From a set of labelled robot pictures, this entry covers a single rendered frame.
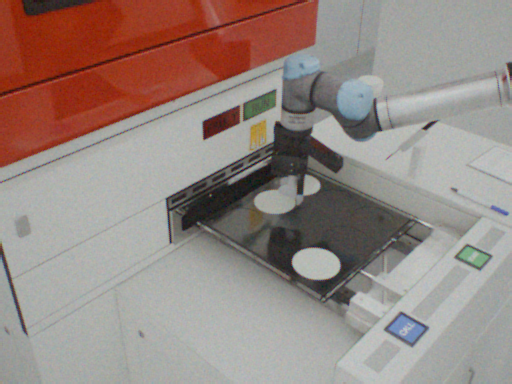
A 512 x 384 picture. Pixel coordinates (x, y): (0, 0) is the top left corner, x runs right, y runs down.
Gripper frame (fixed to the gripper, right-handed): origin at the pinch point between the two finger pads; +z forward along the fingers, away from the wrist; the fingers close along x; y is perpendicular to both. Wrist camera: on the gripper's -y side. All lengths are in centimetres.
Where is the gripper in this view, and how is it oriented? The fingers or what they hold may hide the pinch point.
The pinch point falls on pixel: (300, 200)
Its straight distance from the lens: 137.9
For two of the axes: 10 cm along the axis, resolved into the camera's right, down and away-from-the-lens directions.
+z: -0.2, 8.3, 5.5
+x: -1.4, 5.5, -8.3
